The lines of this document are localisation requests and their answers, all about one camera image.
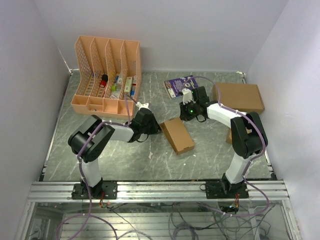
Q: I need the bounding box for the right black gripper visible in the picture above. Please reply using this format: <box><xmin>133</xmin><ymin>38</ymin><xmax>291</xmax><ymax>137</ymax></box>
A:
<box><xmin>179</xmin><ymin>99</ymin><xmax>199</xmax><ymax>122</ymax></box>

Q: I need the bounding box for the brown cardboard box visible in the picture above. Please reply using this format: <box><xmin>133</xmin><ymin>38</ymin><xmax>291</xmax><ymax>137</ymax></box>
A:
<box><xmin>160</xmin><ymin>117</ymin><xmax>195</xmax><ymax>155</ymax></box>

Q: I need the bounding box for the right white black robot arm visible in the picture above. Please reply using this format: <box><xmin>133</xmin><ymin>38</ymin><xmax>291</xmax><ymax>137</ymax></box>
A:
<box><xmin>179</xmin><ymin>86</ymin><xmax>268</xmax><ymax>198</ymax></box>

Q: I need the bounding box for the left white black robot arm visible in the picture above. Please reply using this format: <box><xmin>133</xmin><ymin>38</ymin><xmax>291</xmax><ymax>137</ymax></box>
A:
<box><xmin>68</xmin><ymin>108</ymin><xmax>161</xmax><ymax>199</ymax></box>

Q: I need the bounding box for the small folded cardboard box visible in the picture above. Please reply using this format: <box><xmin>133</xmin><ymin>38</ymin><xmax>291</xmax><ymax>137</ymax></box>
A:
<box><xmin>225</xmin><ymin>129</ymin><xmax>252</xmax><ymax>145</ymax></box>

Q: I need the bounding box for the large folded cardboard box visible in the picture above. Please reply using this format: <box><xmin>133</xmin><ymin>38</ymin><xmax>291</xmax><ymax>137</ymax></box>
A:
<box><xmin>212</xmin><ymin>82</ymin><xmax>265</xmax><ymax>114</ymax></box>

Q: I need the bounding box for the purple book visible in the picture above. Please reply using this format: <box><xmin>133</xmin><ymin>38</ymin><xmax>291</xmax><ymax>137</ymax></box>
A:
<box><xmin>163</xmin><ymin>75</ymin><xmax>198</xmax><ymax>99</ymax></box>

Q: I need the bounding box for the white green carton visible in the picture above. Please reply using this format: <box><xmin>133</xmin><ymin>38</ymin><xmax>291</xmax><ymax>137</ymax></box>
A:
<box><xmin>123</xmin><ymin>76</ymin><xmax>133</xmax><ymax>96</ymax></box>

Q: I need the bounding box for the green cube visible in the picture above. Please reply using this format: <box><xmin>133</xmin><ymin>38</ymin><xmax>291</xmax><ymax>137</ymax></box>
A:
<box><xmin>111</xmin><ymin>85</ymin><xmax>117</xmax><ymax>92</ymax></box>

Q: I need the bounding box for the red black bottle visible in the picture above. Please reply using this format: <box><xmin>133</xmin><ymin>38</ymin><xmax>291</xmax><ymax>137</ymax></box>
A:
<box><xmin>99</xmin><ymin>74</ymin><xmax>109</xmax><ymax>88</ymax></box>

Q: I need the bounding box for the pink plastic file organizer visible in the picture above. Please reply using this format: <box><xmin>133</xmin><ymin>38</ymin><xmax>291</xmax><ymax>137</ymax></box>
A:
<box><xmin>71</xmin><ymin>35</ymin><xmax>142</xmax><ymax>119</ymax></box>

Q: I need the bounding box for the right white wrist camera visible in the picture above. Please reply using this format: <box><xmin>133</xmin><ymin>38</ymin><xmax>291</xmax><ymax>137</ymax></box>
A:
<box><xmin>181</xmin><ymin>88</ymin><xmax>194</xmax><ymax>105</ymax></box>

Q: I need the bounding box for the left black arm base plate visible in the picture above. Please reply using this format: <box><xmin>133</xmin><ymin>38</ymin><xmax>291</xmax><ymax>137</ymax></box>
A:
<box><xmin>71</xmin><ymin>180</ymin><xmax>118</xmax><ymax>200</ymax></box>

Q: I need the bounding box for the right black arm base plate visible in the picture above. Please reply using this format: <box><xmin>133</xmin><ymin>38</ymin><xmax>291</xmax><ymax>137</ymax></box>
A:
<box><xmin>199</xmin><ymin>180</ymin><xmax>249</xmax><ymax>200</ymax></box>

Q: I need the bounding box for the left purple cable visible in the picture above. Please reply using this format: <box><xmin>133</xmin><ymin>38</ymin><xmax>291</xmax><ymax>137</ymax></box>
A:
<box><xmin>55</xmin><ymin>93</ymin><xmax>140</xmax><ymax>240</ymax></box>

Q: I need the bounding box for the aluminium rail frame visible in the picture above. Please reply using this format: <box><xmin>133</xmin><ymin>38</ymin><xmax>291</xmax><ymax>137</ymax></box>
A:
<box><xmin>15</xmin><ymin>180</ymin><xmax>302</xmax><ymax>240</ymax></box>

